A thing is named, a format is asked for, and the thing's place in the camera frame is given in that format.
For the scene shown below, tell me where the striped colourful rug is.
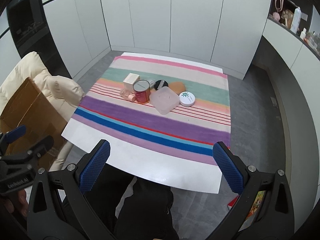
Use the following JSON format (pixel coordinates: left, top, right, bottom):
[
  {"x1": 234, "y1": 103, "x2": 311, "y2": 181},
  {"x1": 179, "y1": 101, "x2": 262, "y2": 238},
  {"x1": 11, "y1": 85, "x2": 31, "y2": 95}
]
[{"x1": 72, "y1": 54, "x2": 231, "y2": 165}]

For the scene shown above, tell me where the translucent pink square lid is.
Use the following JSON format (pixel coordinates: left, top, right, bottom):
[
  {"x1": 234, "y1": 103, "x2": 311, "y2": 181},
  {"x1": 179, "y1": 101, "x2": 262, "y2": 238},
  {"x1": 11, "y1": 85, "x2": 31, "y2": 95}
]
[{"x1": 149, "y1": 87, "x2": 180, "y2": 115}]

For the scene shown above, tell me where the white spray bottle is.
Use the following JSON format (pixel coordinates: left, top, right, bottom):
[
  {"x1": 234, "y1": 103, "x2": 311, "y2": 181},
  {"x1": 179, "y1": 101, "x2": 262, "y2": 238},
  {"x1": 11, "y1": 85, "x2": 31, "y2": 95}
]
[{"x1": 290, "y1": 7, "x2": 302, "y2": 34}]

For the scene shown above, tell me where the white low table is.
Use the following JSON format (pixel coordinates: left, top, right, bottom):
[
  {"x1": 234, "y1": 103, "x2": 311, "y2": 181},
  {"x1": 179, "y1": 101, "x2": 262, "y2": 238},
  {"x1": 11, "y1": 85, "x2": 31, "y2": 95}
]
[{"x1": 62, "y1": 53, "x2": 231, "y2": 193}]

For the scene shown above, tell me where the white round compact case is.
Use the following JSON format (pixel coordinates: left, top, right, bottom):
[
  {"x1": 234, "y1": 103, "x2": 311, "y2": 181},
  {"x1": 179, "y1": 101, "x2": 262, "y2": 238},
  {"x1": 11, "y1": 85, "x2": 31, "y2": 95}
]
[{"x1": 179, "y1": 91, "x2": 196, "y2": 107}]

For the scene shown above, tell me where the black wall panel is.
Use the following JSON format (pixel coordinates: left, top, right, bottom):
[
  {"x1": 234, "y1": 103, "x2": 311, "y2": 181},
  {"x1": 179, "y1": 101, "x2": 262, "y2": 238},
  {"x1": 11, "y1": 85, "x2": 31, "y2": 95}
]
[{"x1": 7, "y1": 0, "x2": 71, "y2": 78}]

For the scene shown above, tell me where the colourful book on floor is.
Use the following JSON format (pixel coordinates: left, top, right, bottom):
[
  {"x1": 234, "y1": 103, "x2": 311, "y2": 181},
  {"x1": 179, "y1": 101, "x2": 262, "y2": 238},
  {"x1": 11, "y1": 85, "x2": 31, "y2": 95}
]
[{"x1": 246, "y1": 191, "x2": 266, "y2": 219}]

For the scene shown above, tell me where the tan makeup sponge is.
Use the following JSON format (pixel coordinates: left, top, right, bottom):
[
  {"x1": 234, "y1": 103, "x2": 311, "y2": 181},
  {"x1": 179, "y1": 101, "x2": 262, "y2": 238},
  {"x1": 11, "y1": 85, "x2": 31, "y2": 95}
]
[{"x1": 168, "y1": 81, "x2": 186, "y2": 95}]

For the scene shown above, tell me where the red metal tin can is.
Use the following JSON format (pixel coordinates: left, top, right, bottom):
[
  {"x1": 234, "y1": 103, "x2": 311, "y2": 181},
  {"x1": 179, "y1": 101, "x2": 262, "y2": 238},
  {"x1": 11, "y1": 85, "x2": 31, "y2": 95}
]
[{"x1": 133, "y1": 80, "x2": 150, "y2": 103}]

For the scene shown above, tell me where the brown cardboard box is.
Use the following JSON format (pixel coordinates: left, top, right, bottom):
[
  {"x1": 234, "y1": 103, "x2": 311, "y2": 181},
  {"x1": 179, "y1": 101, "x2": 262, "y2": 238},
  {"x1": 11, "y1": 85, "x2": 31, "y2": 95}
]
[{"x1": 1, "y1": 78, "x2": 67, "y2": 170}]

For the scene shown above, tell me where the cream padded armchair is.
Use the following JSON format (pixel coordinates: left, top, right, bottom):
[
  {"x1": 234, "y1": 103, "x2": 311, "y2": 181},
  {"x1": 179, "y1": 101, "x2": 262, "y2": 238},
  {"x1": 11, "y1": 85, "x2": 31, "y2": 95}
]
[{"x1": 1, "y1": 51, "x2": 85, "y2": 171}]

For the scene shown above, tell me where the white small carton box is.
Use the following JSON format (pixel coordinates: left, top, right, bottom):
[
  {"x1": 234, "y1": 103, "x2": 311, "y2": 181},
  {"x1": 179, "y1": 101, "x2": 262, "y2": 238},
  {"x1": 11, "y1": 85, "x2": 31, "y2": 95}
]
[{"x1": 123, "y1": 73, "x2": 140, "y2": 92}]

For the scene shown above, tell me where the person left hand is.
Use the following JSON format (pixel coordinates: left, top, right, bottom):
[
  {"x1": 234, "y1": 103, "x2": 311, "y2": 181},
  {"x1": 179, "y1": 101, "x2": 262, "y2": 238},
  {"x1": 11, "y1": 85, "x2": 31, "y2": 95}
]
[{"x1": 3, "y1": 189, "x2": 28, "y2": 217}]

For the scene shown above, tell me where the plush toy on shelf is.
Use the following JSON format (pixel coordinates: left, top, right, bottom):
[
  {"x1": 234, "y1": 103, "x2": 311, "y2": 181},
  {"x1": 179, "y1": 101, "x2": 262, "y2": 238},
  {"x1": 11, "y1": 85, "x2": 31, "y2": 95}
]
[{"x1": 272, "y1": 9, "x2": 294, "y2": 29}]

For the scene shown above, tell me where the black round powder puff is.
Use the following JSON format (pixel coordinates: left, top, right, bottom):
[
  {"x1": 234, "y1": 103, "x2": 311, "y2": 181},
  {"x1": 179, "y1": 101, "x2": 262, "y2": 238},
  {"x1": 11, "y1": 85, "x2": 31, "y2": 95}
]
[{"x1": 153, "y1": 80, "x2": 169, "y2": 90}]

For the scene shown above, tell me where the small pink glass bottle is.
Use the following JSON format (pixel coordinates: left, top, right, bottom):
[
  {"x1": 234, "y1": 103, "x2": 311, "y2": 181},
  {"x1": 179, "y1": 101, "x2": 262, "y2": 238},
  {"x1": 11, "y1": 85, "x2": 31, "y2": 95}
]
[{"x1": 120, "y1": 88, "x2": 136, "y2": 102}]

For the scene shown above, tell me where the clear plastic wrapper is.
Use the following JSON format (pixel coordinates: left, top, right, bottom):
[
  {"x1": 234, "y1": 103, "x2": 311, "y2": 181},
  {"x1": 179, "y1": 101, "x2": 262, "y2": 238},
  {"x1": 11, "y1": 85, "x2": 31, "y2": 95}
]
[{"x1": 148, "y1": 80, "x2": 156, "y2": 89}]

